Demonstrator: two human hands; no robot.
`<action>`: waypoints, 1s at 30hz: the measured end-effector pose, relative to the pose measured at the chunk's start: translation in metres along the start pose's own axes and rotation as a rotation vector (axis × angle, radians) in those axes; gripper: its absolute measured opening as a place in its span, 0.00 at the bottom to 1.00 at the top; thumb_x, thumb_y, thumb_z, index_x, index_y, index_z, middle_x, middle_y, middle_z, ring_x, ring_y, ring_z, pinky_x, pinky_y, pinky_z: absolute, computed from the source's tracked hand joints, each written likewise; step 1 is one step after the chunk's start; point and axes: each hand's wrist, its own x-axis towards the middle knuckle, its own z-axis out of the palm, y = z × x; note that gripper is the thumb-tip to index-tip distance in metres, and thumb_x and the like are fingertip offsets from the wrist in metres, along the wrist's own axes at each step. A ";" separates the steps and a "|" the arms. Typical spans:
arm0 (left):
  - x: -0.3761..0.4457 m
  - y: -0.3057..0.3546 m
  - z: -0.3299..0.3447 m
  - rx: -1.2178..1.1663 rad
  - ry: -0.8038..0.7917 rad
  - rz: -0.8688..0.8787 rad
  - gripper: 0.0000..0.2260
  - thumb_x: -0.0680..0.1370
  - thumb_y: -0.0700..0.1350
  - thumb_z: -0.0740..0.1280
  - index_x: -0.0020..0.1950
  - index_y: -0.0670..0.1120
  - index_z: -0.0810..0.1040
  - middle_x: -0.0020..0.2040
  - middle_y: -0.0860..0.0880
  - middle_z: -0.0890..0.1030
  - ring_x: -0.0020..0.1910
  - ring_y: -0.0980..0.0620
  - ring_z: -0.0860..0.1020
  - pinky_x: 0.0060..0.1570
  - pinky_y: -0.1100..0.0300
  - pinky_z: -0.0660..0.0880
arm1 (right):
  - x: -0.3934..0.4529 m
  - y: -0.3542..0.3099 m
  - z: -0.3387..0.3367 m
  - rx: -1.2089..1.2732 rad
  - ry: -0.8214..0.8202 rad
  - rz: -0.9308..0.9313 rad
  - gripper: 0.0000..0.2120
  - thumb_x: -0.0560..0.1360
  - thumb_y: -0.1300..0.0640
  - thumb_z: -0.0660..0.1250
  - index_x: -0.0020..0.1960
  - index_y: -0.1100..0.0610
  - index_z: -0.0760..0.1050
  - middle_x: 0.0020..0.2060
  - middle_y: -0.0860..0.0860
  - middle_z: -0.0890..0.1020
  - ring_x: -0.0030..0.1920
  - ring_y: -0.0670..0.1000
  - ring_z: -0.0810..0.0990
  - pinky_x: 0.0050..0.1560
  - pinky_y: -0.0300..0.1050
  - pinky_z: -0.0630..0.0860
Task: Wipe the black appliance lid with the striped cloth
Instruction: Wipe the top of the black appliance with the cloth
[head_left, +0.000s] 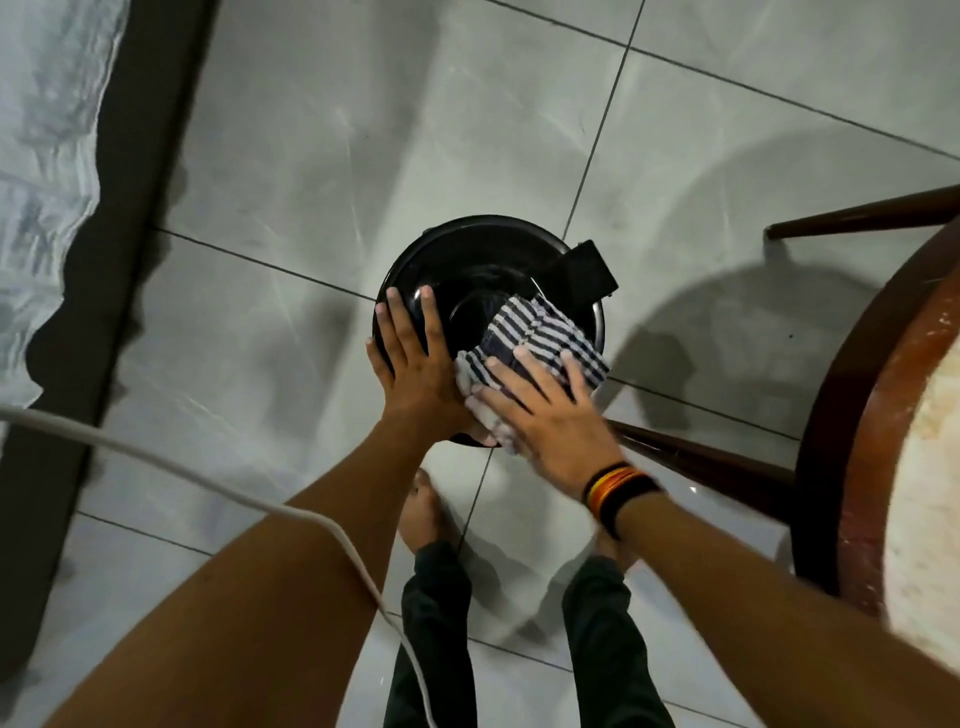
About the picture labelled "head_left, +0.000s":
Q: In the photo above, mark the person's right hand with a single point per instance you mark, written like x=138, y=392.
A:
x=559, y=435

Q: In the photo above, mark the person's left hand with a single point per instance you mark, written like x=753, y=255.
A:
x=420, y=390

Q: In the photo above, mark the person's left middle finger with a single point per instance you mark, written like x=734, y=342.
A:
x=405, y=319

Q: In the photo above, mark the person's right middle finger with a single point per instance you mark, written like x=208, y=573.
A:
x=541, y=371

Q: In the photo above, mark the person's right thumb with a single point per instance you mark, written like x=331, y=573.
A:
x=491, y=412

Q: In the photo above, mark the person's left little finger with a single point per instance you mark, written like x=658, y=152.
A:
x=375, y=358

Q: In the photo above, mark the striped blue white cloth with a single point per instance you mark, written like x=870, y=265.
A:
x=544, y=330

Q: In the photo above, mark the round black electric cooker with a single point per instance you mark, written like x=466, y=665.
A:
x=480, y=262

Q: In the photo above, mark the person's right forearm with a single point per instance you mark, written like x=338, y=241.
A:
x=765, y=622

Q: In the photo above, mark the person's left forearm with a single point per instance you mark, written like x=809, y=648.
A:
x=277, y=585

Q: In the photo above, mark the person's left foot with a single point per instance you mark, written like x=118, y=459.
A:
x=424, y=514

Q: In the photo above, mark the black wristband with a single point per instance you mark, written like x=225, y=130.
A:
x=628, y=501

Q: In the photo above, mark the person's black trousers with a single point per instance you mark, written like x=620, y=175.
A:
x=600, y=652

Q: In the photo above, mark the dark bed base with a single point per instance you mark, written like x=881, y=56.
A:
x=120, y=225

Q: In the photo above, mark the round brown wooden table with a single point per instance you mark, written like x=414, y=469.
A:
x=892, y=420

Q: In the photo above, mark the white patterned bed sheet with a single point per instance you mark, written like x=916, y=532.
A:
x=45, y=187

